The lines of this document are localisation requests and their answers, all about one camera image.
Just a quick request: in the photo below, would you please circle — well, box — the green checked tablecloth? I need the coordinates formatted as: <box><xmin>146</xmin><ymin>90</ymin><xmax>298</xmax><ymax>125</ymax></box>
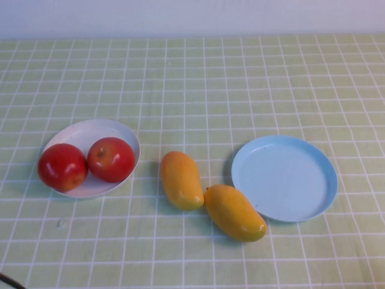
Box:
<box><xmin>0</xmin><ymin>33</ymin><xmax>385</xmax><ymax>289</ymax></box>

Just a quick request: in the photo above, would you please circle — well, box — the white round plate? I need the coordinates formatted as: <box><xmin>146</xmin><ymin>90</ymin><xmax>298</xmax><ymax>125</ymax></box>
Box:
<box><xmin>40</xmin><ymin>119</ymin><xmax>141</xmax><ymax>199</ymax></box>

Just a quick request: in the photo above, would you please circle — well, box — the yellow mango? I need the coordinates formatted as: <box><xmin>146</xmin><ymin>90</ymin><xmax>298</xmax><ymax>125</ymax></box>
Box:
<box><xmin>203</xmin><ymin>184</ymin><xmax>268</xmax><ymax>243</ymax></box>
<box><xmin>160</xmin><ymin>151</ymin><xmax>205</xmax><ymax>211</ymax></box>

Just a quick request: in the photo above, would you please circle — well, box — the light blue round plate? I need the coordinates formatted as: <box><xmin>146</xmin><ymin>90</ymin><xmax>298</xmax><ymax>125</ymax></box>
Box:
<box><xmin>231</xmin><ymin>134</ymin><xmax>339</xmax><ymax>223</ymax></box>

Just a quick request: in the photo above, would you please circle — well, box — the red apple with stem dimple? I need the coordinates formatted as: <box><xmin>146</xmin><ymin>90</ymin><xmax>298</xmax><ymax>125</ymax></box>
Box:
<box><xmin>87</xmin><ymin>137</ymin><xmax>136</xmax><ymax>184</ymax></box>

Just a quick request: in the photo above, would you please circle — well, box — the black camera cable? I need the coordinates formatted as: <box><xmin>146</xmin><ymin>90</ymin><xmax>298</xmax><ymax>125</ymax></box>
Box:
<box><xmin>0</xmin><ymin>272</ymin><xmax>26</xmax><ymax>289</ymax></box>

